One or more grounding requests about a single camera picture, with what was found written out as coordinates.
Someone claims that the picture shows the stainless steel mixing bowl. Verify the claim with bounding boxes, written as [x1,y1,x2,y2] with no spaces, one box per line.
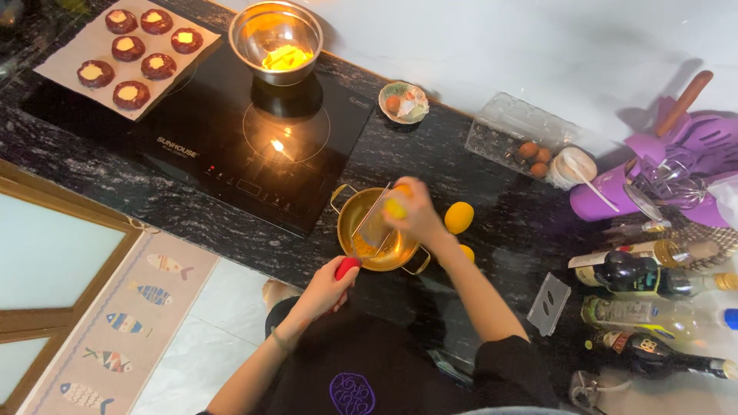
[228,0,324,87]

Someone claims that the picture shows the fish print floor mat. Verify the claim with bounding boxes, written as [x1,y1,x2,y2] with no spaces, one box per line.
[16,229,221,415]

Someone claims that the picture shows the wooden frame glass door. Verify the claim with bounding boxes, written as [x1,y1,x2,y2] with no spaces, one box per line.
[0,158,146,413]

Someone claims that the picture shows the woven trivet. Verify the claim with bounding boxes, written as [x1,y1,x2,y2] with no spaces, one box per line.
[670,224,738,273]

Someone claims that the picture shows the clear plastic egg carton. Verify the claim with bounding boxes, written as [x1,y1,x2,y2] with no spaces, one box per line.
[464,91,584,181]

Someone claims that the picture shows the clear oil bottle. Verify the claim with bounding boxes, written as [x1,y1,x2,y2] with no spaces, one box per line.
[616,239,721,269]

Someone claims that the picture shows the group of filled chocolate cookies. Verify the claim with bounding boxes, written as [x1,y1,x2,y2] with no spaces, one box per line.
[76,8,205,111]

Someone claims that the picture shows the clear bottle blue cap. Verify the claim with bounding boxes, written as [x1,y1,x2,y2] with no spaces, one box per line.
[580,295,738,342]

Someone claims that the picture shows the purple utensil holder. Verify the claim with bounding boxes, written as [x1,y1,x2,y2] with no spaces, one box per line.
[569,95,738,229]

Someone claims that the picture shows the metal whisk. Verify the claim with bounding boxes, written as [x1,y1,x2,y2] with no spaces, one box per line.
[630,147,709,212]

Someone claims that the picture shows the red-handled metal grater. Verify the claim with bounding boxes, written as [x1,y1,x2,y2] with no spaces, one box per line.
[334,183,400,282]

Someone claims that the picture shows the dark wine bottle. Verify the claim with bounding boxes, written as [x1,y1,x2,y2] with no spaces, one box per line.
[585,330,738,382]

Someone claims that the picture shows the black shirt purple print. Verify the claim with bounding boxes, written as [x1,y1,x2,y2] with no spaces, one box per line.
[196,296,561,415]

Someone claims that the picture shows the black induction cooktop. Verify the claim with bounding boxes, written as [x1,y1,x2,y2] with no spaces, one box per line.
[20,40,376,238]

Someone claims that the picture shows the white plastic spoon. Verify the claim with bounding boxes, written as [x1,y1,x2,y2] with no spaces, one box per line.
[562,153,621,213]

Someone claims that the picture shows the white plastic bag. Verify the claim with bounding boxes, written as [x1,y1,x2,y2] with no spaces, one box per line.
[706,172,738,231]

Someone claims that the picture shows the person's foot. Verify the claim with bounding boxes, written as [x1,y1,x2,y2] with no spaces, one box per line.
[262,279,303,310]

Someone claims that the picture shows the gold two-handled pot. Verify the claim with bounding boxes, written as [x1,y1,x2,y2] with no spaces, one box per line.
[330,184,432,276]

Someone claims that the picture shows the thin wrist bracelet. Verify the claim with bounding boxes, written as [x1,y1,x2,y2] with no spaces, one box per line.
[269,325,293,354]

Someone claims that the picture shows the small patterned dish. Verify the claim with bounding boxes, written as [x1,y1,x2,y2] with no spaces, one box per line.
[378,81,431,126]

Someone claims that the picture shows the small clear bottle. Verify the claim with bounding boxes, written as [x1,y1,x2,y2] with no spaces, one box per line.
[602,219,673,238]

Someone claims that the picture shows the purple slotted spatula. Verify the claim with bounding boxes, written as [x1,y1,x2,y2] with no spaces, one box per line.
[672,112,738,176]

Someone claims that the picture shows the person's left hand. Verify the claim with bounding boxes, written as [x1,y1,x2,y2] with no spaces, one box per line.
[290,265,354,332]

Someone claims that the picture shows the parchment baking sheet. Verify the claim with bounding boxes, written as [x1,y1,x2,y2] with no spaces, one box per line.
[33,0,223,122]

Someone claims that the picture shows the clear glass jar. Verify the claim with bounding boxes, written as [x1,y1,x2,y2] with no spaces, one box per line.
[567,369,633,415]

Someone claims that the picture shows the white cup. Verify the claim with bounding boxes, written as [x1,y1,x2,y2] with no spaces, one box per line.
[546,146,598,191]

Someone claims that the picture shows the yellow butter pieces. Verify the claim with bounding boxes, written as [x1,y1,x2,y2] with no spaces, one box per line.
[262,44,314,71]

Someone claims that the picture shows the person's right hand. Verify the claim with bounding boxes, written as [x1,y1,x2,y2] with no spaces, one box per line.
[383,176,449,248]

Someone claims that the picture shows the clear plastic grater cover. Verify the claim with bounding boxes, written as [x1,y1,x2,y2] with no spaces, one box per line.
[526,272,572,337]

